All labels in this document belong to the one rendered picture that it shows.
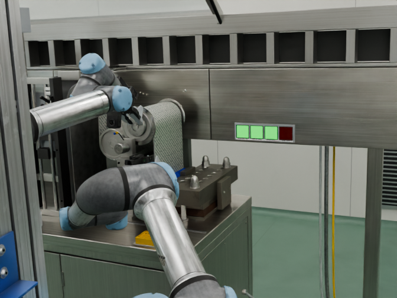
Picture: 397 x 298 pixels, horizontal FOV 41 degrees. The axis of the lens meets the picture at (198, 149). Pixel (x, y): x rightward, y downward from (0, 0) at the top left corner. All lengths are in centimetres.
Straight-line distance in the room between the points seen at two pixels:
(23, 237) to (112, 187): 46
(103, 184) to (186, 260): 30
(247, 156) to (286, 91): 266
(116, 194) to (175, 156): 83
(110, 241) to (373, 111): 105
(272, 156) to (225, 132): 247
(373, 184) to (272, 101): 54
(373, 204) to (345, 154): 223
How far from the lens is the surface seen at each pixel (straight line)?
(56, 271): 207
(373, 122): 206
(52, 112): 144
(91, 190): 138
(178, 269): 121
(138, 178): 137
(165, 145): 206
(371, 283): 243
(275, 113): 213
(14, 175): 90
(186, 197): 193
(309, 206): 469
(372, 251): 237
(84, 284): 201
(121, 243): 183
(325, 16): 207
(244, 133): 217
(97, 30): 246
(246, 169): 476
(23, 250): 94
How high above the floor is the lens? 157
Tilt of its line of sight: 12 degrees down
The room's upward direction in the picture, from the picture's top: 2 degrees counter-clockwise
